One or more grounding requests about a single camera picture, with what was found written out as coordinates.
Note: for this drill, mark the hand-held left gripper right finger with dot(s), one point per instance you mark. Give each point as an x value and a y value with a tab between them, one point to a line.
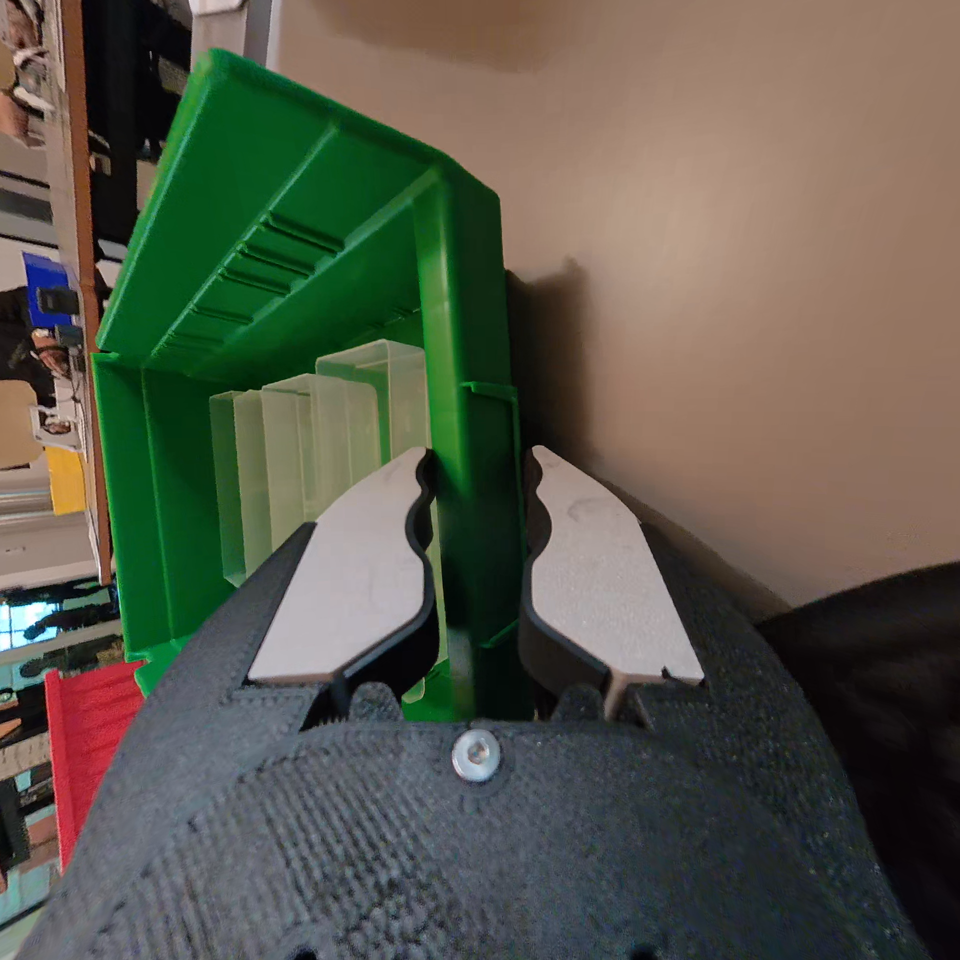
600	592

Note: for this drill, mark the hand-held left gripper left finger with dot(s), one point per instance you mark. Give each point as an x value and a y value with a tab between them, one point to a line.
352	585

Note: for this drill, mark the green plastic bin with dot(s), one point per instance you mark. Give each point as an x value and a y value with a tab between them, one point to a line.
300	187

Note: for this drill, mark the person's black clothing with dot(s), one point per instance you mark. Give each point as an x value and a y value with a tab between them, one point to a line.
885	712

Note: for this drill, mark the large red plastic bin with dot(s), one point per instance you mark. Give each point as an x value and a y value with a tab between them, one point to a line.
90	750

